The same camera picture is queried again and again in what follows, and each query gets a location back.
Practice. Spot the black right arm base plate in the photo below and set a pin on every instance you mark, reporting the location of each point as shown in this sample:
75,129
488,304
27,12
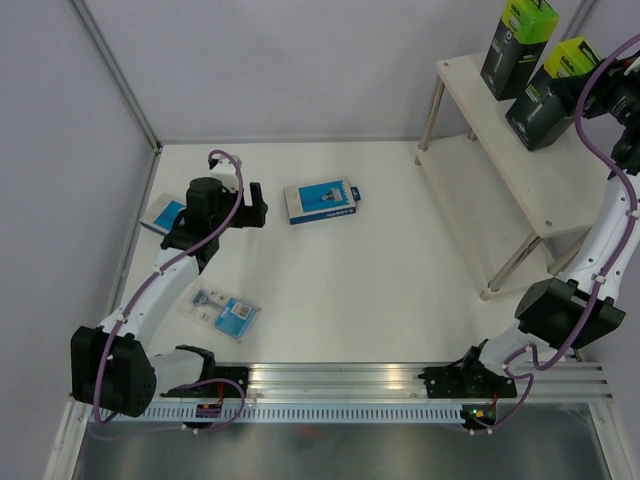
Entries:
472,382

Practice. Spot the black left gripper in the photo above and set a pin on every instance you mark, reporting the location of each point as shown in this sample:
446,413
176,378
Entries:
251,216

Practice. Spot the left blue Harry's razor box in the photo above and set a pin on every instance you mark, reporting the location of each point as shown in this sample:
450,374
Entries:
161,213

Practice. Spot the left aluminium frame post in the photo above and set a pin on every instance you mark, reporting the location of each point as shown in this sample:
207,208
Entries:
83,13

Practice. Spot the clear blue razor blister pack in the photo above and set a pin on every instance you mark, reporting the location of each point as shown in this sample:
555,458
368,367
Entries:
217,309

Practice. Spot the white slotted cable duct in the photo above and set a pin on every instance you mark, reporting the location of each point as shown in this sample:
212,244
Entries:
305,413

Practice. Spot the green black Gillette box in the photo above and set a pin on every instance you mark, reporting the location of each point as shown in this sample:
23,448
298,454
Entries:
521,36
539,116

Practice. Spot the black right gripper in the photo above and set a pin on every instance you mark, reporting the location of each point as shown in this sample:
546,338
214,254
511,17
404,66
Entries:
607,80

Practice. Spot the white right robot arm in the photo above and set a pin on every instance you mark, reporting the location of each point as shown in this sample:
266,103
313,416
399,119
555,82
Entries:
577,307

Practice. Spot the aluminium front rail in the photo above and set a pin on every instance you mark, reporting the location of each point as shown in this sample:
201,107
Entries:
340,382

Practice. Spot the white two-tier shelf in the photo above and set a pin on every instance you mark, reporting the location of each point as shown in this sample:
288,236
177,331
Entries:
502,201

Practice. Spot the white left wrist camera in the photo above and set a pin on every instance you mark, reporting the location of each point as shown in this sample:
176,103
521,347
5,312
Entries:
224,171

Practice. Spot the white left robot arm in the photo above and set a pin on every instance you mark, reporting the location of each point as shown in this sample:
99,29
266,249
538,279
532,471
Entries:
126,333

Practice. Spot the right aluminium frame post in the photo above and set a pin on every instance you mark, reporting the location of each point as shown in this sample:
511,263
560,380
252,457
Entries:
572,57

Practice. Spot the centre blue Harry's razor box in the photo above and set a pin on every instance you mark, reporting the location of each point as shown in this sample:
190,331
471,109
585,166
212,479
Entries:
322,200

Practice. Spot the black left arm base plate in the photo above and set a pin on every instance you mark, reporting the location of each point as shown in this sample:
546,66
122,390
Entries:
224,382

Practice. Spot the blue harry's razor box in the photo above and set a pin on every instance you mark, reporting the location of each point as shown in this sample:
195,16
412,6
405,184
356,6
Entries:
161,213
322,200

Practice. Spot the aluminium frame post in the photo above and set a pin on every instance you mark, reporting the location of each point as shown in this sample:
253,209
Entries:
572,57
83,13

